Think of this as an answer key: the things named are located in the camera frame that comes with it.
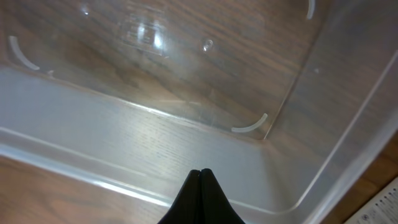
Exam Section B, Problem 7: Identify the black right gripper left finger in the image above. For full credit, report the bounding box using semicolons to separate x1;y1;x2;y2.
159;170;200;224

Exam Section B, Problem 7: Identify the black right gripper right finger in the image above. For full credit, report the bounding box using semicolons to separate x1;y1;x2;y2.
200;169;244;224

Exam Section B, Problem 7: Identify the blue white cardboard box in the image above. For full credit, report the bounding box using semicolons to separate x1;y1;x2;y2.
345;178;398;224

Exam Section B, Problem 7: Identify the clear plastic container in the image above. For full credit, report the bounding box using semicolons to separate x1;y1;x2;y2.
1;0;397;223

